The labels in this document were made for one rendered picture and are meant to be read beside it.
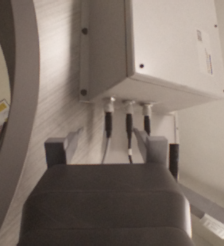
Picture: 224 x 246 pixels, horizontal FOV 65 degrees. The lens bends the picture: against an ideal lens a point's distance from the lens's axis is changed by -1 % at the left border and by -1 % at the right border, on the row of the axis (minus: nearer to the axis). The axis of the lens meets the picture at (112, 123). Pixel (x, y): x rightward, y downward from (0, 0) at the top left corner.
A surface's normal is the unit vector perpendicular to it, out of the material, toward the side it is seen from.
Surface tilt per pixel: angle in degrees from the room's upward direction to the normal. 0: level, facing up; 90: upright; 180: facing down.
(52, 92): 90
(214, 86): 90
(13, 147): 90
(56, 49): 90
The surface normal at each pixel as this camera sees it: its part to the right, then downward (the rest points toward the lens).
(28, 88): 0.51, -0.15
